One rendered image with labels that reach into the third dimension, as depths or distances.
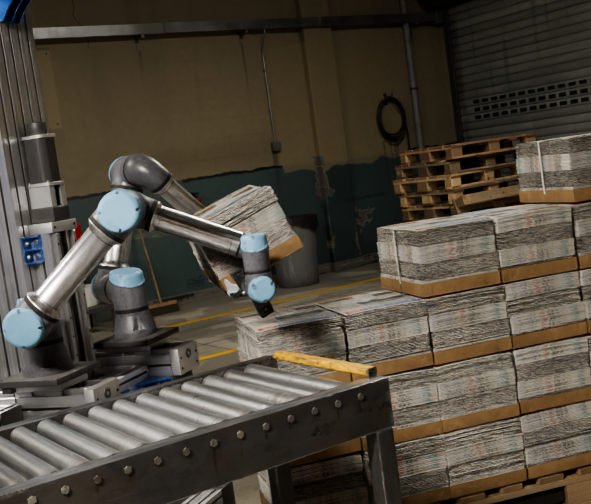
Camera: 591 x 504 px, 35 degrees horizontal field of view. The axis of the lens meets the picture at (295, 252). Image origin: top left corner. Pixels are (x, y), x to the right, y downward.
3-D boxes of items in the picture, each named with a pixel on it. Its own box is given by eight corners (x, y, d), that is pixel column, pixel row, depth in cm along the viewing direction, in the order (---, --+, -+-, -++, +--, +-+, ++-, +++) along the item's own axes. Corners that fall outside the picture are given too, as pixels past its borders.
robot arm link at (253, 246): (239, 234, 272) (244, 271, 273) (238, 236, 261) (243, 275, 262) (266, 230, 272) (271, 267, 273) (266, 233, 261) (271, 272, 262)
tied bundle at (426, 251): (380, 289, 345) (372, 227, 342) (453, 276, 352) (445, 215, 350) (423, 299, 308) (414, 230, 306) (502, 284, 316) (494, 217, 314)
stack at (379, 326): (264, 541, 338) (231, 315, 331) (550, 471, 368) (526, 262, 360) (292, 583, 301) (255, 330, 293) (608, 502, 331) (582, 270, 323)
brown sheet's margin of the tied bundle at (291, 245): (219, 289, 308) (213, 277, 308) (294, 245, 313) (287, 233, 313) (226, 292, 293) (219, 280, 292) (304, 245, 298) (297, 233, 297)
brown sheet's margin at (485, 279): (381, 287, 344) (379, 275, 344) (452, 274, 352) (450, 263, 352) (423, 297, 308) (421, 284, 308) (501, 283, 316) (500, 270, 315)
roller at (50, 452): (30, 443, 227) (27, 423, 227) (103, 483, 188) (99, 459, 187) (10, 448, 224) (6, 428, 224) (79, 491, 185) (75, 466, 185)
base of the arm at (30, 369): (11, 378, 276) (6, 345, 275) (43, 366, 290) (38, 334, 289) (53, 376, 270) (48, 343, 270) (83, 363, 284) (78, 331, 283)
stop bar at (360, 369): (282, 356, 263) (281, 349, 263) (379, 373, 227) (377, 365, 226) (273, 359, 261) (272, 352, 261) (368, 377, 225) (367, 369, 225)
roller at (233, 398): (193, 399, 251) (196, 381, 252) (288, 427, 212) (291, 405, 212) (176, 398, 248) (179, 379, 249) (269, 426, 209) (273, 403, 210)
